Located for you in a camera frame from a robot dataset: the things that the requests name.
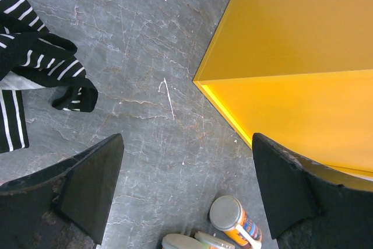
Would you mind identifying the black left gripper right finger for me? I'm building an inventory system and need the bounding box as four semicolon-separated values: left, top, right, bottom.
252;133;372;248

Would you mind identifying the black white striped cloth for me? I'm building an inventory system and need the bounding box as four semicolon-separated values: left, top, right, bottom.
1;0;98;153

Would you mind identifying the tall orange can with spoon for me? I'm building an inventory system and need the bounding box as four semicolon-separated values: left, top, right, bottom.
209;195;262;248

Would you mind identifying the yellow wooden box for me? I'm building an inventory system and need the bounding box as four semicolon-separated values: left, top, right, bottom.
193;0;372;179

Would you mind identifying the orange fruit label can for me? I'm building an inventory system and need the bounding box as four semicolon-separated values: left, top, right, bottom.
194;231;235;249

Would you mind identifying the green label small can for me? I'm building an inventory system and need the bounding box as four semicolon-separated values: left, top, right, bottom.
161;233;205;249

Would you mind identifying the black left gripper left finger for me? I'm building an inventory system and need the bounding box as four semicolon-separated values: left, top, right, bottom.
1;134;124;248

